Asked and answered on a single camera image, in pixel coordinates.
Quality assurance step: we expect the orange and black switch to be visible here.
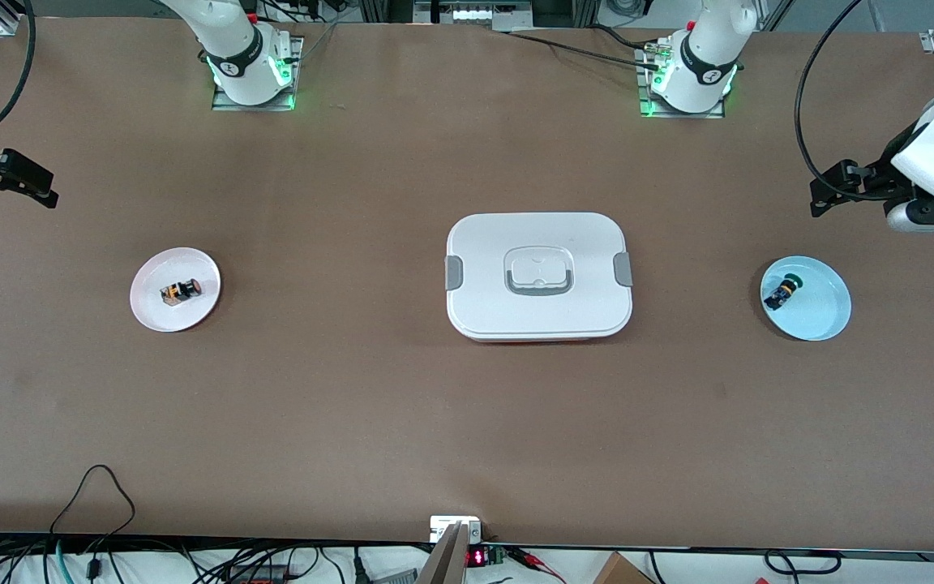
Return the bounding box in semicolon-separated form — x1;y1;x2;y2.
161;278;202;307

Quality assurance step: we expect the light blue round plate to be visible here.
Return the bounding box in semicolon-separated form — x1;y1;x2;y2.
760;256;852;341

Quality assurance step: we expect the pink round plate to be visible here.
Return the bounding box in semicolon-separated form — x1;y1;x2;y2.
130;247;222;333

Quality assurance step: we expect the white lidded container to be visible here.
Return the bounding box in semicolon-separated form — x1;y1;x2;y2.
444;213;634;343

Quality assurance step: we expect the brown cardboard box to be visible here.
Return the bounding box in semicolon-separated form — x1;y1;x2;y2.
593;552;654;584

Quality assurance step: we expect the aluminium profile bar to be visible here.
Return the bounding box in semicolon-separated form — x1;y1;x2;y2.
417;523;469;584

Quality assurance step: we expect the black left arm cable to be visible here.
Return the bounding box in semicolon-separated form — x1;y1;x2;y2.
794;0;922;204

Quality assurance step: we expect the green and black switch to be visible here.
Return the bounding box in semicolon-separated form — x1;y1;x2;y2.
763;275;803;311

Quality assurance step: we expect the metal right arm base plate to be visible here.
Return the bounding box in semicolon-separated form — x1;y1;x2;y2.
212;36;304;112

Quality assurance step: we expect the thin black looped cable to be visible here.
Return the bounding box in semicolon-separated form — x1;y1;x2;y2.
49;464;137;554

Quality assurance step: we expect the black cable on table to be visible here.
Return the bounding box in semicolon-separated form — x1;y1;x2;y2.
506;31;664;71

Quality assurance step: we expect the black coiled floor cable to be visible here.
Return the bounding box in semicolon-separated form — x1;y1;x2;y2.
763;549;843;578

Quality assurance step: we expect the small white mount box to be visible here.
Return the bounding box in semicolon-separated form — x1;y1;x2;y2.
430;516;482;543

